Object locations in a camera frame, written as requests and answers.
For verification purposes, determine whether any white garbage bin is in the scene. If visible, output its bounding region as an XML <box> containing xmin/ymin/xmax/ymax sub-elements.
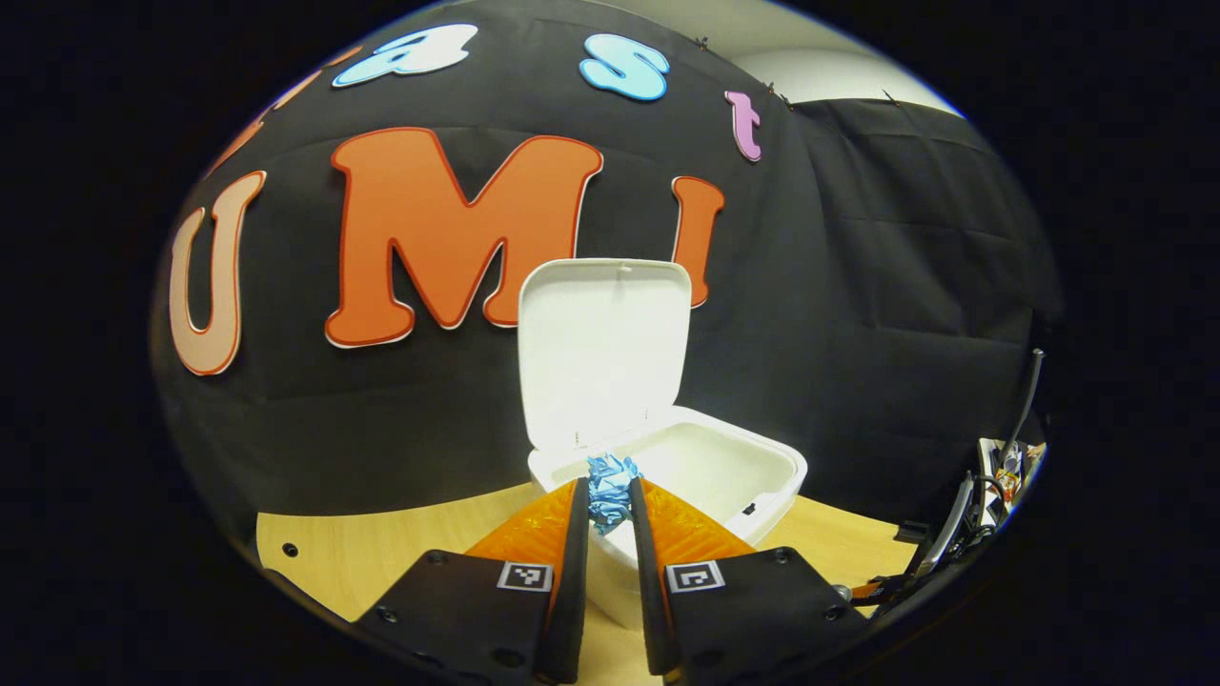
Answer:
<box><xmin>518</xmin><ymin>257</ymin><xmax>809</xmax><ymax>632</ymax></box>

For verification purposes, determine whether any blue paper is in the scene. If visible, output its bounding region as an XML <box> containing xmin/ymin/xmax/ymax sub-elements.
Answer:
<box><xmin>585</xmin><ymin>454</ymin><xmax>641</xmax><ymax>536</ymax></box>

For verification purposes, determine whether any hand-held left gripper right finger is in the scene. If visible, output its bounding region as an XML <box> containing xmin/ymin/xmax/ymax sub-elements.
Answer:
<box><xmin>627</xmin><ymin>476</ymin><xmax>873</xmax><ymax>682</ymax></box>

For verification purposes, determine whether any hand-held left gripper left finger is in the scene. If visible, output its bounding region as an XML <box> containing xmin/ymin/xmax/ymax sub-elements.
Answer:
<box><xmin>355</xmin><ymin>476</ymin><xmax>592</xmax><ymax>685</ymax></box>

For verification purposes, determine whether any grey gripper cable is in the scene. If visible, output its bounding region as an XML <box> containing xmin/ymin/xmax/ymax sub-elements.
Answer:
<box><xmin>1001</xmin><ymin>348</ymin><xmax>1047</xmax><ymax>458</ymax></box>

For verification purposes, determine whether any black backdrop cloth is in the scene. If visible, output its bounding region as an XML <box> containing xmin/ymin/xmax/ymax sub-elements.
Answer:
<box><xmin>151</xmin><ymin>0</ymin><xmax>1064</xmax><ymax>573</ymax></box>

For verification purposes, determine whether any wooden desktop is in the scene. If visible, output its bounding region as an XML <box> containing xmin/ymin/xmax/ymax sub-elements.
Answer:
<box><xmin>255</xmin><ymin>481</ymin><xmax>921</xmax><ymax>686</ymax></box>

